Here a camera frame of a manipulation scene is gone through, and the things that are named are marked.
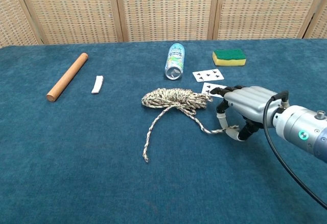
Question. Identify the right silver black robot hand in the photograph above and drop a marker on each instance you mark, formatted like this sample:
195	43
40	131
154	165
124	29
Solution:
250	101

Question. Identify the clubs playing card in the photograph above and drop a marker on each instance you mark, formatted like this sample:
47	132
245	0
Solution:
208	75
208	88

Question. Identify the green yellow scouring sponge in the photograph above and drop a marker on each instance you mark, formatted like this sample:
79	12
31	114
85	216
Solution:
229	56

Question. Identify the blue green drink can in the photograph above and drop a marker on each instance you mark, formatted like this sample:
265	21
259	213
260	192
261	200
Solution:
175	60

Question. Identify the woven bamboo folding screen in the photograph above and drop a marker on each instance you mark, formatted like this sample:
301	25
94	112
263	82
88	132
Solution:
163	9

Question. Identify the small white eraser block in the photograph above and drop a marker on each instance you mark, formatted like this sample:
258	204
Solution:
97	84

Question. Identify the blue carpet table mat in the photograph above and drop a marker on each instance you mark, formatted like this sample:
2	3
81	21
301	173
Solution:
89	157

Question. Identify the wooden rolling pin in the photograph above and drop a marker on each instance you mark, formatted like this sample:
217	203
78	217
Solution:
67	77

